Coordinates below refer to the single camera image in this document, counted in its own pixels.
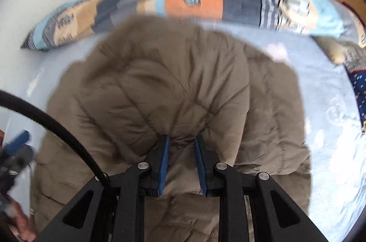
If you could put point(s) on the navy star pillow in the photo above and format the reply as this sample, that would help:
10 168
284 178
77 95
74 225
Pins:
360 93

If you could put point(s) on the person's left hand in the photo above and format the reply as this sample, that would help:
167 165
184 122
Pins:
24 227

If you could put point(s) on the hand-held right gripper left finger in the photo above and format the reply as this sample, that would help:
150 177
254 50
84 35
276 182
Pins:
163 165

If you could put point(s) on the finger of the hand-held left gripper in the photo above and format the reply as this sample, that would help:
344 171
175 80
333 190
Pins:
17 142

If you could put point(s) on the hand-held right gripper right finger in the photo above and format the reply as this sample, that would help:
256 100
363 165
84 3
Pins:
201 165

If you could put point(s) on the white printed pillow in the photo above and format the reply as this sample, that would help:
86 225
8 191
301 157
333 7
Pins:
356 59

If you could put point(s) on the small beige pillow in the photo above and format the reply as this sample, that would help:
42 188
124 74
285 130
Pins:
334 50

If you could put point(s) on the brown quilted jacket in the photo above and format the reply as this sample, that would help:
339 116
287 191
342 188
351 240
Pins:
171 82

